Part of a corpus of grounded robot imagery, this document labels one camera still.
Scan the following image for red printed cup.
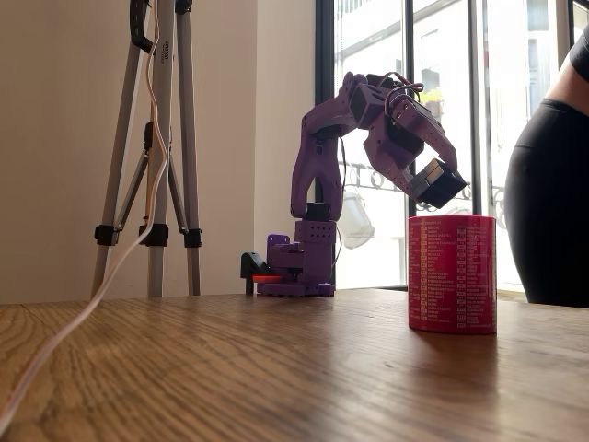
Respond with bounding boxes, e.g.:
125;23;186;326
407;215;498;336

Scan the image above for white hanging bucket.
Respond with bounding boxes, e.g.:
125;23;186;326
342;191;376;251

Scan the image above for black clamp with orange lever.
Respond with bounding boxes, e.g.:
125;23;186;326
239;251;282;296

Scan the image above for grey camera tripod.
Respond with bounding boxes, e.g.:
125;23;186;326
90;0;203;298

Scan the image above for white and orange cable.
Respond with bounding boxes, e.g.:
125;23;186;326
0;0;170;432

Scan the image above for dark window frame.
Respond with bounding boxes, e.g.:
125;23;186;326
315;0;576;292

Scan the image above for person body in black clothes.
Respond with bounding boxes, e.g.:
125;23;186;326
504;27;589;308

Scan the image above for black ornate balcony railing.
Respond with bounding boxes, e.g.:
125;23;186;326
338;160;507;227

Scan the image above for flower box with yellow flowers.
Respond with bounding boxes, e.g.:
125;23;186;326
419;87;445;117

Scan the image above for blue toy brick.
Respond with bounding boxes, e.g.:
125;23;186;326
408;158;468;208

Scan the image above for robot arm servo wires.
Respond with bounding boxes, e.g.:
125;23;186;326
379;71;424;125

